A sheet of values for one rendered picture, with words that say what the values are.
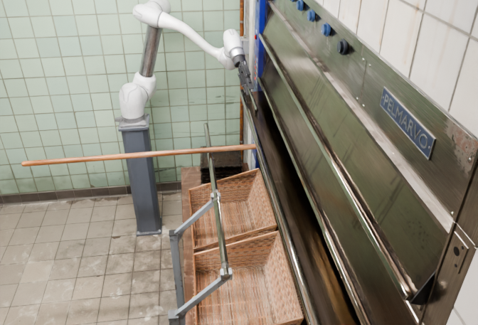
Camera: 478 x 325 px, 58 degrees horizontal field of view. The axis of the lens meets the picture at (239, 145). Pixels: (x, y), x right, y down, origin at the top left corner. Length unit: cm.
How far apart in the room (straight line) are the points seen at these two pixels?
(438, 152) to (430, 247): 20
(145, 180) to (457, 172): 269
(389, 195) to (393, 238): 11
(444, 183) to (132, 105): 239
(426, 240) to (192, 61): 273
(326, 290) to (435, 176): 63
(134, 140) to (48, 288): 121
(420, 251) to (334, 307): 46
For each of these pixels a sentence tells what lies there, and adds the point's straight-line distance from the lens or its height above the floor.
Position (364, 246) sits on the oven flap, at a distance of 132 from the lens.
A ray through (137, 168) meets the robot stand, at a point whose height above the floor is 66.
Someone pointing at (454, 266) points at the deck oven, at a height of 186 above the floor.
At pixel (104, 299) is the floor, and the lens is 328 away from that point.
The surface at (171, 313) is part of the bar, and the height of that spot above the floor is 95.
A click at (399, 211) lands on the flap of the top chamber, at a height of 181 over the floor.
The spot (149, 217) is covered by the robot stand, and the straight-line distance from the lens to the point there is 353.
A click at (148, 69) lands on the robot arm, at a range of 310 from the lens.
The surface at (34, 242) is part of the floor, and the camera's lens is 387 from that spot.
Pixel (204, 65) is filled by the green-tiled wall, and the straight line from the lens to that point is 347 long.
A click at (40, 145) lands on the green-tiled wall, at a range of 395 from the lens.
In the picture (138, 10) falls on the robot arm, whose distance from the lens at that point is 281.
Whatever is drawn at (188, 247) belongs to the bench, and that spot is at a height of 58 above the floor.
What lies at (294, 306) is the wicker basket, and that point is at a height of 81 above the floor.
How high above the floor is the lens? 246
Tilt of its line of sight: 32 degrees down
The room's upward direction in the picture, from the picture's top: straight up
